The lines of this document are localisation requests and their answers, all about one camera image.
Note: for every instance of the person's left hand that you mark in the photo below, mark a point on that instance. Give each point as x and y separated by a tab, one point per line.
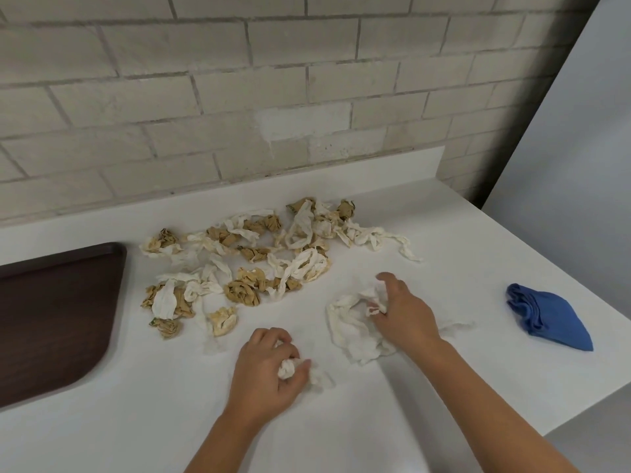
259	376

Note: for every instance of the person's right hand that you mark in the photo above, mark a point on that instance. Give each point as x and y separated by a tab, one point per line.
409	315

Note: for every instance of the person's left thumb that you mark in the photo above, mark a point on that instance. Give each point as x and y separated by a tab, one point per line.
297	375

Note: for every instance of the person's right thumb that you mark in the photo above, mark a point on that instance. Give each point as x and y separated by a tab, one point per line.
376	311

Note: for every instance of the small white tissue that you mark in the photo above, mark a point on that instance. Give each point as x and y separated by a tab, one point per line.
315	376

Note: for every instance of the large white paper towel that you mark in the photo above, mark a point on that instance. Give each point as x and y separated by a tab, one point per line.
350	330

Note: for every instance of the person's right forearm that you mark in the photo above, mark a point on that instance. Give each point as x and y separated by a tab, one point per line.
493	413

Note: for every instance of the person's left forearm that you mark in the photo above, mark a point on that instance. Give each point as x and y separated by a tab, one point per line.
227	445

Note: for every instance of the pile of stained crumpled tissues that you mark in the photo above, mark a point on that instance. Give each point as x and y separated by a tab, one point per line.
246	280

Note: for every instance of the folded blue cloth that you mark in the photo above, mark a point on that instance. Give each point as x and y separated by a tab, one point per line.
549	317

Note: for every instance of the dark brown tray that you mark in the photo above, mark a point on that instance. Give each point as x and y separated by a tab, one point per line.
54	320

